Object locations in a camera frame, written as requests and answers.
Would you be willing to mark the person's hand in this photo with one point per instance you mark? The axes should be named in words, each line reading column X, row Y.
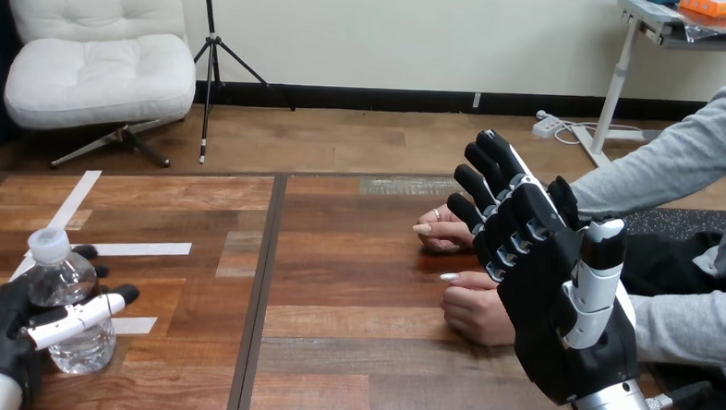
column 444, row 231
column 474, row 312

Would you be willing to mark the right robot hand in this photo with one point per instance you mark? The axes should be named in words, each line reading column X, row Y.
column 543, row 297

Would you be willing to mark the clear water bottle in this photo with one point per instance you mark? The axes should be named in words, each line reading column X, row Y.
column 62, row 279

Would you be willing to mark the person's forearm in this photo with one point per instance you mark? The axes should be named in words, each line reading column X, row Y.
column 694, row 325
column 677, row 156

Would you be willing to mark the person's body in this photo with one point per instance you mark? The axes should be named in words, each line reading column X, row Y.
column 660, row 265

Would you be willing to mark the white power strip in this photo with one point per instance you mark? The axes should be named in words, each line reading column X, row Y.
column 546, row 126

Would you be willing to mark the white desk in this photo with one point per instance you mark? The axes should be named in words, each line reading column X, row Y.
column 613, row 92

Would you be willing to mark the white cushioned chair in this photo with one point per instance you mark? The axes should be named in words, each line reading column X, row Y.
column 99, row 63

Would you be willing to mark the black tripod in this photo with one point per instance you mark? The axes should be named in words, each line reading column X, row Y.
column 210, row 50

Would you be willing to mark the orange thing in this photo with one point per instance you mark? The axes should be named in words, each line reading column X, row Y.
column 714, row 6

